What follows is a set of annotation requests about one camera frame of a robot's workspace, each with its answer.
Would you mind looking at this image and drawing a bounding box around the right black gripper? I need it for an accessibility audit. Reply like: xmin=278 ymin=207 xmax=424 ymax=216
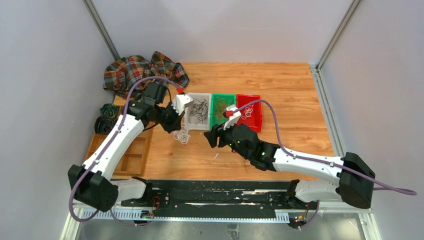
xmin=204 ymin=118 xmax=250 ymax=160

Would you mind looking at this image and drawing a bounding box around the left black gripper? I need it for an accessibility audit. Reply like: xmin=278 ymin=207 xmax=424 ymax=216
xmin=155 ymin=101 xmax=185 ymax=134

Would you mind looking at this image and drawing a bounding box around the black cable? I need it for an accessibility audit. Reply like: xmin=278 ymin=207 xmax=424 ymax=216
xmin=186 ymin=97 xmax=210 ymax=127

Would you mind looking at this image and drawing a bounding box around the orange cable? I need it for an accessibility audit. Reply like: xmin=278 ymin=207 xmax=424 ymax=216
xmin=211 ymin=97 xmax=233 ymax=123

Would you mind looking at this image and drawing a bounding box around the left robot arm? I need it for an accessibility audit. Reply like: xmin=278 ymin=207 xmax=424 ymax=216
xmin=67 ymin=82 xmax=193 ymax=212

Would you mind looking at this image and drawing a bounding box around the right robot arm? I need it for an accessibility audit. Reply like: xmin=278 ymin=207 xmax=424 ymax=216
xmin=203 ymin=124 xmax=376 ymax=209

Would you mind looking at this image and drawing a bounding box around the white plastic bin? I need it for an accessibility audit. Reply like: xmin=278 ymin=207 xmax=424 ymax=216
xmin=184 ymin=92 xmax=212 ymax=131

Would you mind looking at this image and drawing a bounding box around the green plastic bin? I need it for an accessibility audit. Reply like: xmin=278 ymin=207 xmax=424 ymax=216
xmin=210 ymin=93 xmax=236 ymax=128

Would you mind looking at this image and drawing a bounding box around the red plastic bin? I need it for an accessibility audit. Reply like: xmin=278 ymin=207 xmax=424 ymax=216
xmin=236 ymin=94 xmax=263 ymax=133

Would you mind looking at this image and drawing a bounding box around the wooden compartment tray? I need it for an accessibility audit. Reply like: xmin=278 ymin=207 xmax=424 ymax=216
xmin=85 ymin=96 xmax=158 ymax=177

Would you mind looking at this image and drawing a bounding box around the green patterned fabric roll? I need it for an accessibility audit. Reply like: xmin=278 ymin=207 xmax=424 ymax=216
xmin=99 ymin=103 xmax=120 ymax=119

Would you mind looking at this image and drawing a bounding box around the plaid cloth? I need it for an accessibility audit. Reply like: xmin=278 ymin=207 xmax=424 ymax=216
xmin=102 ymin=51 xmax=190 ymax=97

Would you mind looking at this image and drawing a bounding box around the dark fabric roll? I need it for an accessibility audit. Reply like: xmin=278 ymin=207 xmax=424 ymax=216
xmin=94 ymin=115 xmax=115 ymax=135

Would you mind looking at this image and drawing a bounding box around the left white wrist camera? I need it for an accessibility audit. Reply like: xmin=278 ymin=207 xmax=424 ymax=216
xmin=171 ymin=94 xmax=194 ymax=116

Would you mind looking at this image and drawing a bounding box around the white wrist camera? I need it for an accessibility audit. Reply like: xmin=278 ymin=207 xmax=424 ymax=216
xmin=223 ymin=104 xmax=242 ymax=130
xmin=171 ymin=94 xmax=194 ymax=116

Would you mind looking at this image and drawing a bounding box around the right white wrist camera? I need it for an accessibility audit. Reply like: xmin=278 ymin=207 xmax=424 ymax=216
xmin=223 ymin=104 xmax=242 ymax=130

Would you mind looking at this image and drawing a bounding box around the aluminium front rail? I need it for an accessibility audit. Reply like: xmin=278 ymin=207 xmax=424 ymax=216
xmin=61 ymin=201 xmax=381 ymax=240

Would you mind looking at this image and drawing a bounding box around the left aluminium frame post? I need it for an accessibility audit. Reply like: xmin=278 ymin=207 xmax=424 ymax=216
xmin=82 ymin=0 xmax=121 ymax=61

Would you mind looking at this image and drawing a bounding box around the aluminium frame post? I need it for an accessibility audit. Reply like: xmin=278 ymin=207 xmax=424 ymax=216
xmin=82 ymin=0 xmax=121 ymax=61
xmin=315 ymin=0 xmax=363 ymax=71

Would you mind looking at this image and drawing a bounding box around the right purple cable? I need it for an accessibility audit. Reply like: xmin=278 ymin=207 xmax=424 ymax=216
xmin=225 ymin=99 xmax=418 ymax=230

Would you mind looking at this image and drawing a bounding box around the right aluminium frame post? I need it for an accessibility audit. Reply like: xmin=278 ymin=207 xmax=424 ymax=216
xmin=315 ymin=0 xmax=363 ymax=71

